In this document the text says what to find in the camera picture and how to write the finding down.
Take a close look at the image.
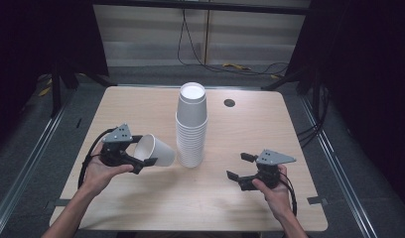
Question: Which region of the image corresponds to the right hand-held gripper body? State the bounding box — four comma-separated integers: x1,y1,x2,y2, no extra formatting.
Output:
254,149,298,190

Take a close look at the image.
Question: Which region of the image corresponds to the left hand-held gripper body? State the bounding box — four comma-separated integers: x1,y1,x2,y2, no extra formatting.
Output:
98,123,139,169

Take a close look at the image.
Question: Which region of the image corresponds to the single white paper cup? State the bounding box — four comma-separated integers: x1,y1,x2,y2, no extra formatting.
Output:
133,133,177,168

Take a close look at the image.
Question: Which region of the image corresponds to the stack of white paper cups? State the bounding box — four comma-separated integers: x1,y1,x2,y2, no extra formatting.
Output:
175,81,209,169

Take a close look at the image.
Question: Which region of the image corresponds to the person's right hand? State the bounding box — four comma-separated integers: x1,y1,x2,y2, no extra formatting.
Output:
251,164,293,220

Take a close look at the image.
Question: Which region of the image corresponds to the person's left hand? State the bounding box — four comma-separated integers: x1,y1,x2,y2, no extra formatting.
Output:
77,142,135,196

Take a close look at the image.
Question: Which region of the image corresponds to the grey tape strip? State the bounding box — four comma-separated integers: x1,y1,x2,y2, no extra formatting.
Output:
306,195,329,206
53,197,72,208

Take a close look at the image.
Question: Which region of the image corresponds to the black metal stand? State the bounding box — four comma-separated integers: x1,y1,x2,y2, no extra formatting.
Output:
50,59,116,119
260,65,326,117

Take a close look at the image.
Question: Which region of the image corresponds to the yellow scrap on floor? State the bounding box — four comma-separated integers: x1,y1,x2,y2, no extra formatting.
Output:
221,61,252,71
37,85,54,98

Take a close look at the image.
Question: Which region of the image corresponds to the thin vertical pole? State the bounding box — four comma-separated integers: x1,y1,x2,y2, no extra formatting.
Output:
202,9,212,66

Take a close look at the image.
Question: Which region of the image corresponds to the dark curtain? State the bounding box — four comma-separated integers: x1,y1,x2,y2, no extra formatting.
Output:
0,0,109,157
284,0,405,216

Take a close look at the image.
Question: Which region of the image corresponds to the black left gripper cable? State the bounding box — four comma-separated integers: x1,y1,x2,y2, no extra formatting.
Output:
76,127,118,190

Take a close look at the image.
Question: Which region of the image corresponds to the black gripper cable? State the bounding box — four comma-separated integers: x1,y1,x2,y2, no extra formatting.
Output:
277,171,299,218
76,127,118,190

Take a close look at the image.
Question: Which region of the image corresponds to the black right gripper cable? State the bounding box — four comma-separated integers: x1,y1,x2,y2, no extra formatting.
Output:
277,171,299,218

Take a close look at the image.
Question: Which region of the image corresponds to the bundle of black floor cables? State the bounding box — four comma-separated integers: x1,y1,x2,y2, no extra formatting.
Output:
295,84,332,149

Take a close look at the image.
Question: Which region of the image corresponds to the metal floor rail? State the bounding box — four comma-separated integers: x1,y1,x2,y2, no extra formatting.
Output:
299,94,379,238
0,88,76,234

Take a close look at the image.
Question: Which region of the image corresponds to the black hanging wall cable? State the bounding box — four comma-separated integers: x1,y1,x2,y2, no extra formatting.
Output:
176,8,290,77

